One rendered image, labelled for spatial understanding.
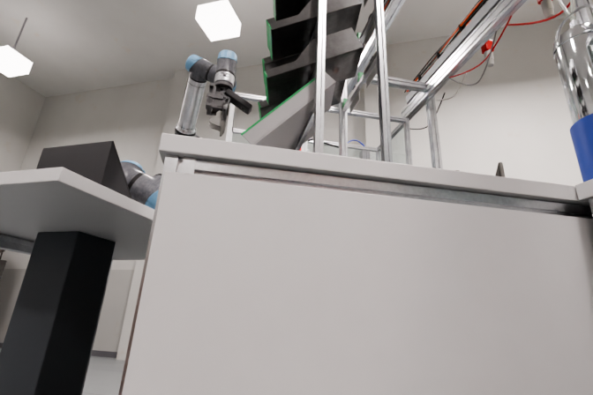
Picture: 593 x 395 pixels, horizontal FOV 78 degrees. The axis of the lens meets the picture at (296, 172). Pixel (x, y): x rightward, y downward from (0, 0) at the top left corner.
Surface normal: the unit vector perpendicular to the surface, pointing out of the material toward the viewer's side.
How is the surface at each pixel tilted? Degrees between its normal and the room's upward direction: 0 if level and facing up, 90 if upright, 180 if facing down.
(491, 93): 90
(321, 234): 90
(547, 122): 90
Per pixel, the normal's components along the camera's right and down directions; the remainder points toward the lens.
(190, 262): 0.20, -0.36
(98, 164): -0.28, -0.37
